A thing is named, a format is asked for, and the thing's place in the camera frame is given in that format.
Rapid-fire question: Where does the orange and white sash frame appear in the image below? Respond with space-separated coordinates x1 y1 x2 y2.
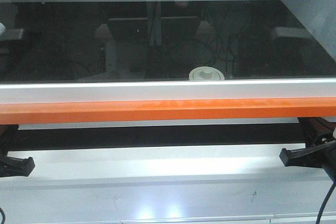
1 78 335 124

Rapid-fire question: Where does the glass jar with cream lid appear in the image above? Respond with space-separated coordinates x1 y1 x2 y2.
188 66 225 81

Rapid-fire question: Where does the black cable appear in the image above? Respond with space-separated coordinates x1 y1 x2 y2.
315 165 336 224

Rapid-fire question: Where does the gripper orange black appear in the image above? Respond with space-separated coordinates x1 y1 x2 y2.
1 124 35 178
279 117 335 167

